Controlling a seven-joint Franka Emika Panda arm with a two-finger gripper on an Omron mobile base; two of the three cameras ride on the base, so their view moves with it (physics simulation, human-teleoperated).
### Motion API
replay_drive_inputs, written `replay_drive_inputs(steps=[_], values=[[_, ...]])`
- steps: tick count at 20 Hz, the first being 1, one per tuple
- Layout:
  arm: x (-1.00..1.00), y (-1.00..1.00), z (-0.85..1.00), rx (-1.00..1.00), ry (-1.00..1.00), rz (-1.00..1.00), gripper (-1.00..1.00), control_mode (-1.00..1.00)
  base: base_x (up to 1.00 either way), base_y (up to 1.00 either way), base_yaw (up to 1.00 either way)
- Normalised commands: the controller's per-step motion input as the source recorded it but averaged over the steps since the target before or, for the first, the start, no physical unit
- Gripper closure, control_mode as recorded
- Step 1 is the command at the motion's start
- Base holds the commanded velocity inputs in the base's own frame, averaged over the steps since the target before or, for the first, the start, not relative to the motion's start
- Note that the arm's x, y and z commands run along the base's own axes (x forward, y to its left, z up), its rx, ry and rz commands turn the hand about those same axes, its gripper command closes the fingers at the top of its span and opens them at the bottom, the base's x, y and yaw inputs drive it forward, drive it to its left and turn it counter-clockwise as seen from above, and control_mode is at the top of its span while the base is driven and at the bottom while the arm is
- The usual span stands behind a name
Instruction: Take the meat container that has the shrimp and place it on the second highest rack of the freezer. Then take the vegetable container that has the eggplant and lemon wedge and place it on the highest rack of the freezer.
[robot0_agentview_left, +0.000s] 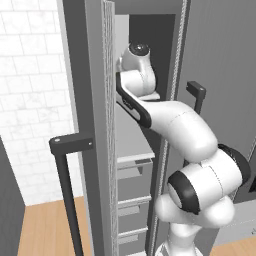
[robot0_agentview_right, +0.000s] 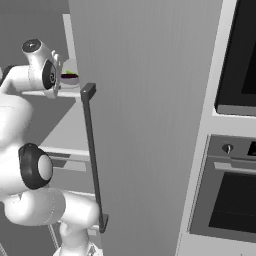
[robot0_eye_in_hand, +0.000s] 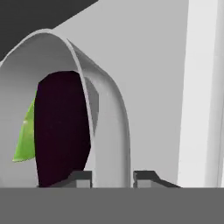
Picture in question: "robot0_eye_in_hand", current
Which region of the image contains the white vegetable container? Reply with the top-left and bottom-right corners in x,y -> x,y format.
0,28 -> 132,189

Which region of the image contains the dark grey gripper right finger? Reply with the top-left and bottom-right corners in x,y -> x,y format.
132,170 -> 182,189

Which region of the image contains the white fridge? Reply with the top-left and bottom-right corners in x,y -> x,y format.
52,0 -> 224,189

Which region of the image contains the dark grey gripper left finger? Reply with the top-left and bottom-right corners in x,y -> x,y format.
50,170 -> 93,189

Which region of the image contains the green lemon wedge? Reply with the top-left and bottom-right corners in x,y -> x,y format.
11,89 -> 38,163

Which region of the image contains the dark purple eggplant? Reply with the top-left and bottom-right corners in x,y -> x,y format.
33,70 -> 92,188

